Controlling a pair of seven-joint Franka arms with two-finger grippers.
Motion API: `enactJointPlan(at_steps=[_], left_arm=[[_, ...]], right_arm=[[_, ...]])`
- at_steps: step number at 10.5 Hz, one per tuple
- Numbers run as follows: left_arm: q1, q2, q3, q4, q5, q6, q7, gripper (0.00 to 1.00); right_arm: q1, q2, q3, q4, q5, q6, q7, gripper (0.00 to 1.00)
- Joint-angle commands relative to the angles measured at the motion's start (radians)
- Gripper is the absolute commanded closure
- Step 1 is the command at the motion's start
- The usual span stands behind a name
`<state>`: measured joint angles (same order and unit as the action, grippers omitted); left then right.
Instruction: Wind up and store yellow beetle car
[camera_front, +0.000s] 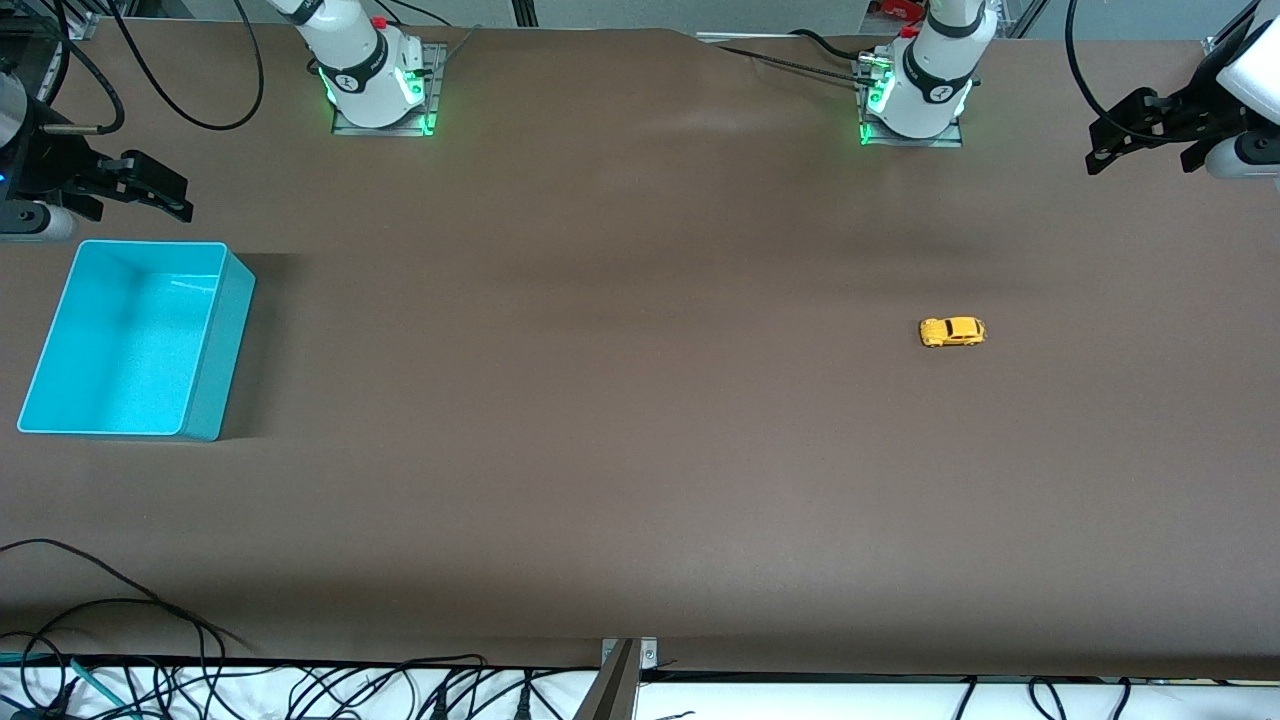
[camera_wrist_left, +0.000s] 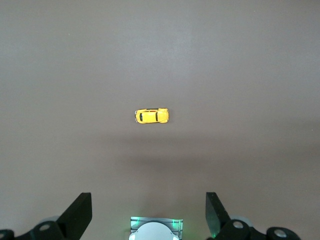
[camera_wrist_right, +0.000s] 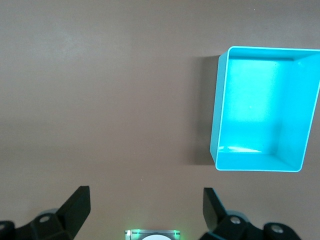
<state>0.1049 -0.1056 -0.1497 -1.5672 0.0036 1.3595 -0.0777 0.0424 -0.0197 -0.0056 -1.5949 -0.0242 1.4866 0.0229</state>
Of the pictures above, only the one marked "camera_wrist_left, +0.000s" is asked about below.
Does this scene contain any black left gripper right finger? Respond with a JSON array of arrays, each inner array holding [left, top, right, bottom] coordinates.
[[205, 191, 300, 240]]

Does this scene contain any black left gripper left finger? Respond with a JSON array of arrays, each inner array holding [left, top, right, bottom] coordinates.
[[0, 192, 93, 240]]

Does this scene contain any yellow beetle toy car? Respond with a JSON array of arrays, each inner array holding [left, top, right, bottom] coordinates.
[[133, 107, 170, 125]]

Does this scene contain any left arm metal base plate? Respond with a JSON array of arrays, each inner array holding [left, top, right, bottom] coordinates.
[[129, 216, 184, 240]]

